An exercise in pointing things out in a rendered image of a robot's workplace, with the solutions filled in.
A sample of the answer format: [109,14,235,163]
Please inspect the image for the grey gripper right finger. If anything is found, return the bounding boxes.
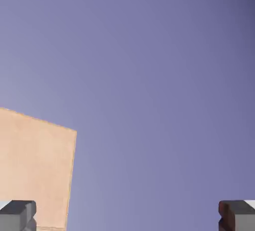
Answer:
[218,200,255,231]

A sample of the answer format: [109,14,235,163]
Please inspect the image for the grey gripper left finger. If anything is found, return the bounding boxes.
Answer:
[0,200,37,231]

